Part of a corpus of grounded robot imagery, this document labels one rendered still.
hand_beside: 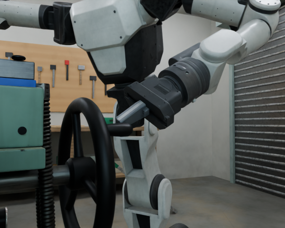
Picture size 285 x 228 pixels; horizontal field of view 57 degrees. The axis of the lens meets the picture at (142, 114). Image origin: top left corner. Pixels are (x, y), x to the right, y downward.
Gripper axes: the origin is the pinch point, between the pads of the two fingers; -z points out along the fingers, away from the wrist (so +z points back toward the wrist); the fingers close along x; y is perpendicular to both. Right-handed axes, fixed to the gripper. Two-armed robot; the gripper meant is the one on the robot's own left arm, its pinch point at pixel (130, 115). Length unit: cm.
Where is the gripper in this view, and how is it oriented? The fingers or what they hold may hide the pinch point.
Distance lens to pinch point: 49.3
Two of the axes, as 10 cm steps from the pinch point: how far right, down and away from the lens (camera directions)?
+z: 7.5, -4.9, 4.5
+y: -0.4, -7.1, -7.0
